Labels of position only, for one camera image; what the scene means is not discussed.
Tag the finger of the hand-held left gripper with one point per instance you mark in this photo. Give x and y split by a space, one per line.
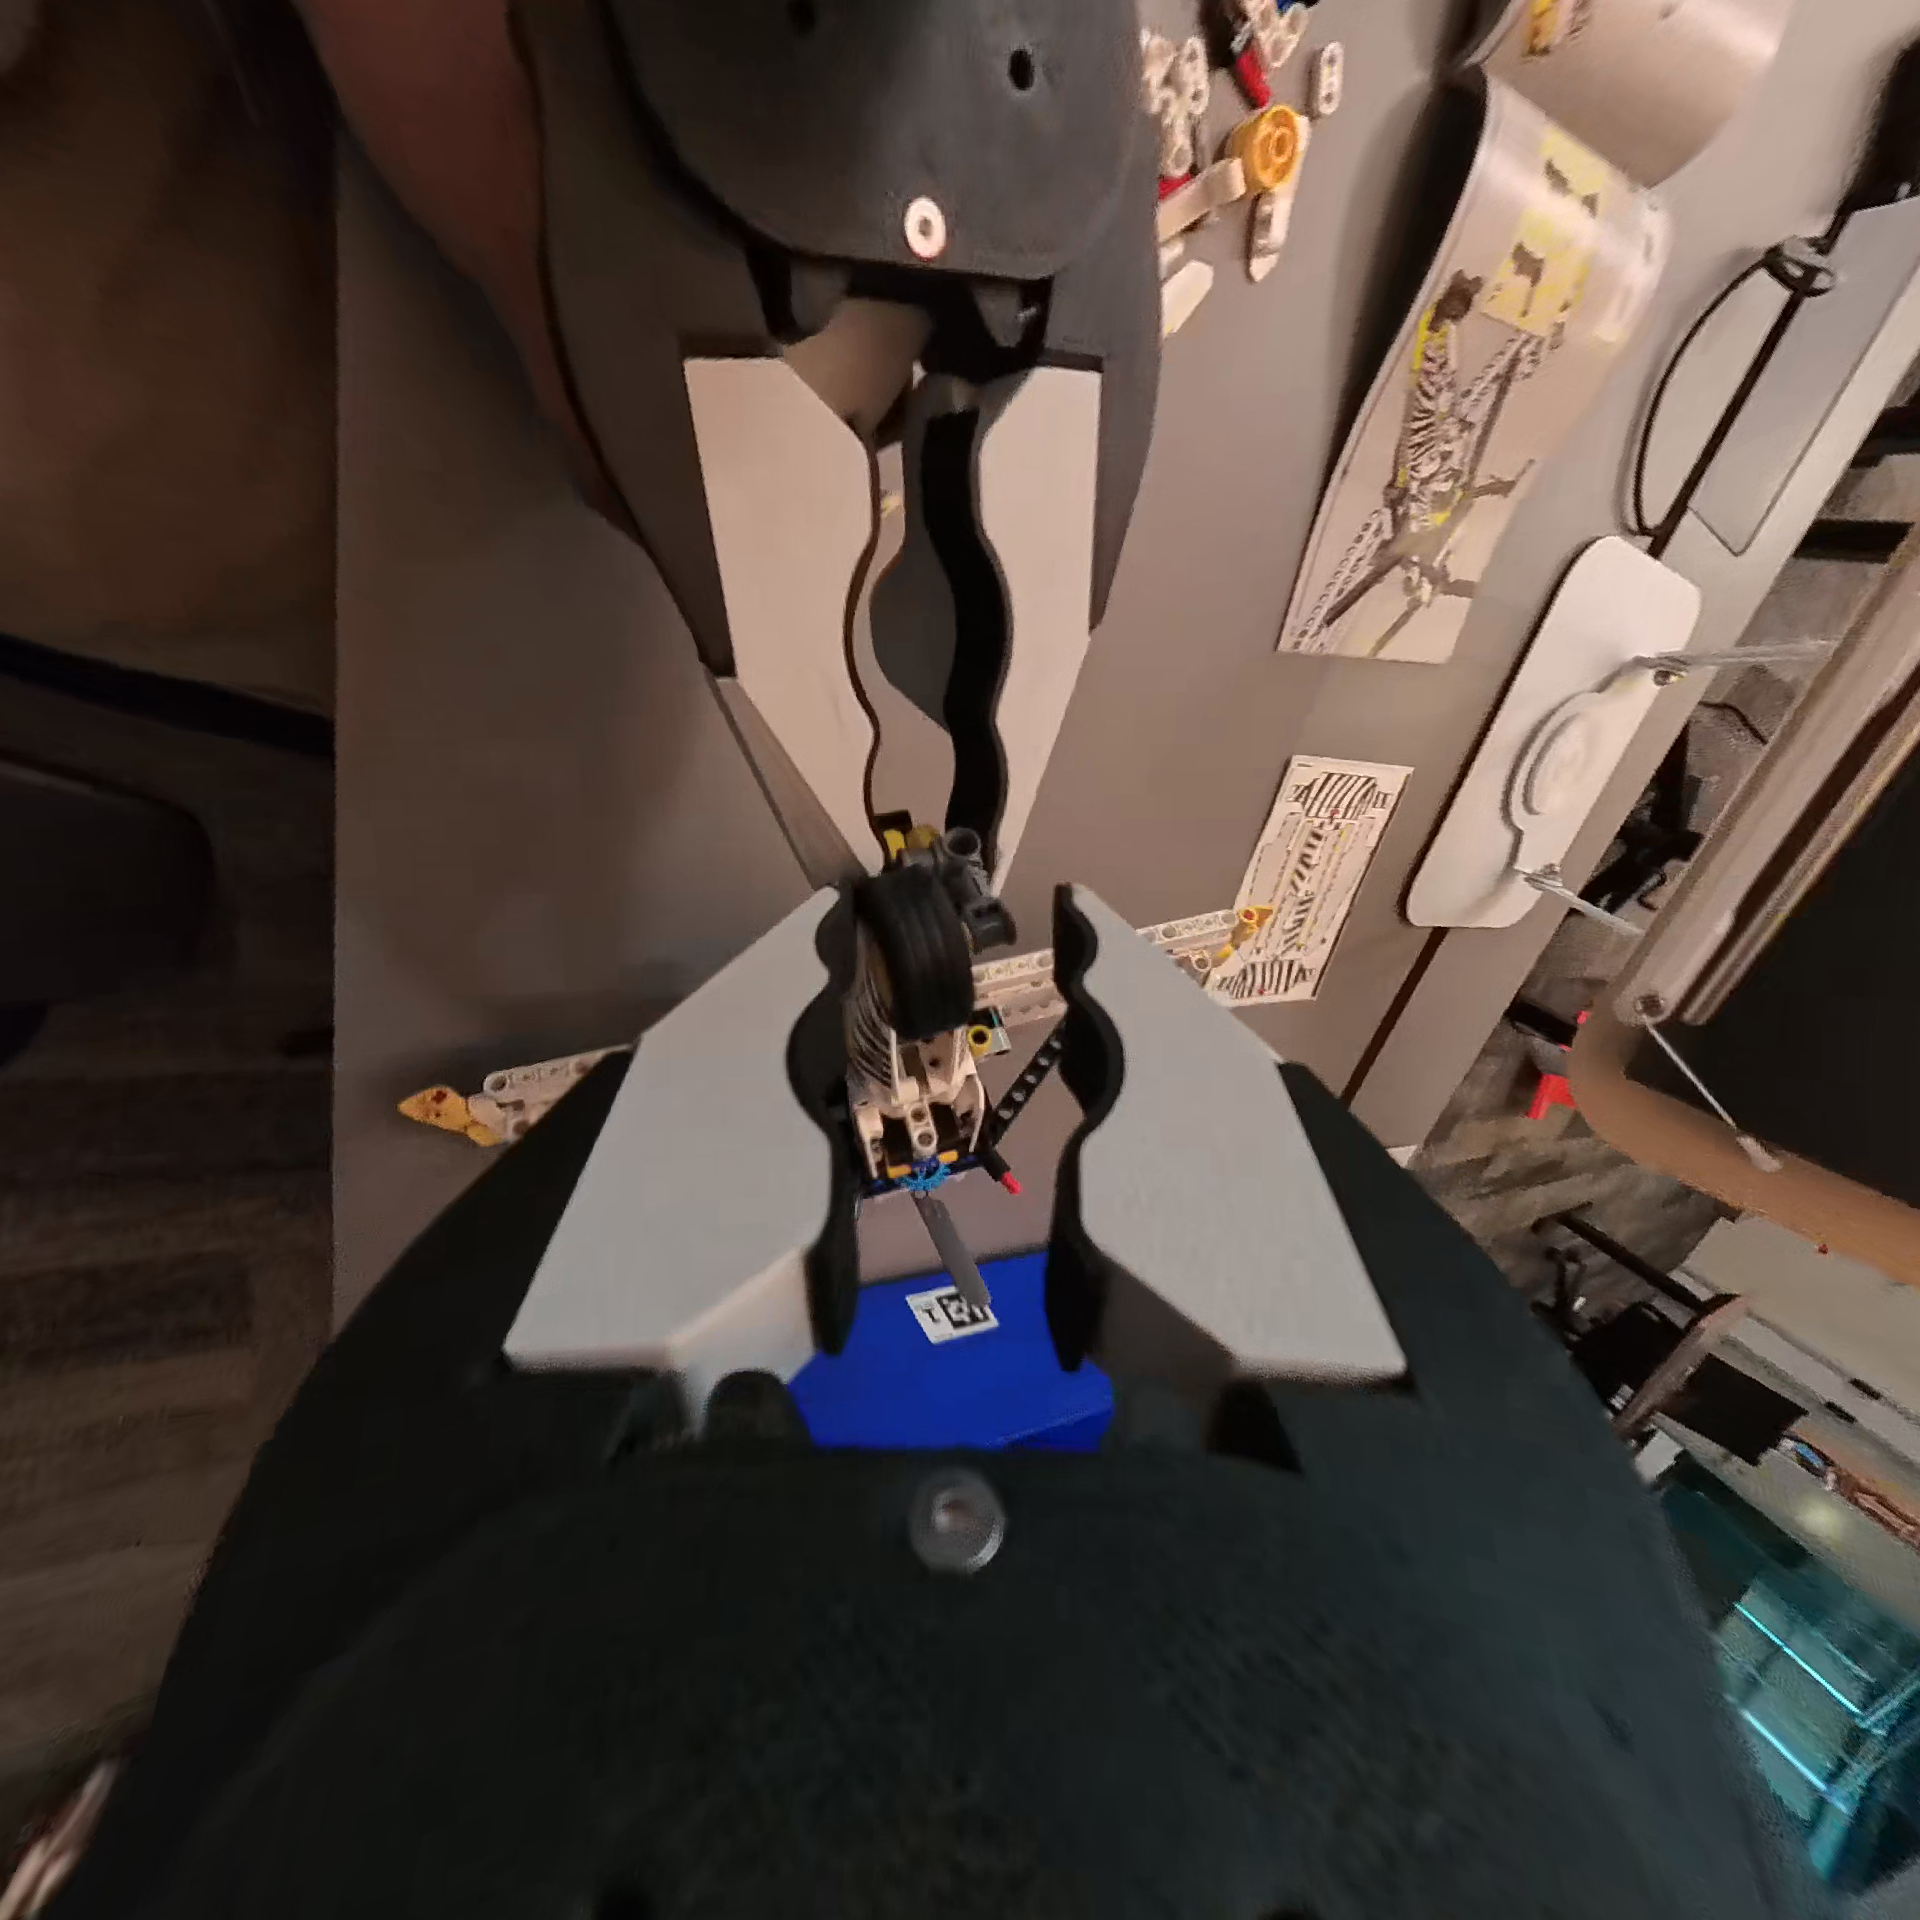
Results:
1049 494
780 511

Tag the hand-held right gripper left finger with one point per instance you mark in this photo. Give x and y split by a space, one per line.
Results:
675 1202

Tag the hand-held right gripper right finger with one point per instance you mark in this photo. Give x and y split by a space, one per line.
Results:
1231 1202

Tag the zebra striped lego aircraft model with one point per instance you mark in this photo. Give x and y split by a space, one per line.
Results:
901 1067

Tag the black lego wheel yellow hub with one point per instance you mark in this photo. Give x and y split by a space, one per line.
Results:
915 945

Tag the lego instruction booklet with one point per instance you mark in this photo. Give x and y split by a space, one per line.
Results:
1441 451

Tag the pile of loose lego pieces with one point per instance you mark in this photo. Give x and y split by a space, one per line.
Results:
1277 149

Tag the person's left hand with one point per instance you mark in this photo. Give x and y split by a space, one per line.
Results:
452 137

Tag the blue plastic bin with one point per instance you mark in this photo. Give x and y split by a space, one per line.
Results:
901 1395

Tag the zebra sticker sheet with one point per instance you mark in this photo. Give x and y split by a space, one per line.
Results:
1320 870

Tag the cream framed monitor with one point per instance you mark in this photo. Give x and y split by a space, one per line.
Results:
1694 1156

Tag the white monitor stand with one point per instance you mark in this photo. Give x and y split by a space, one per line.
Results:
1590 676

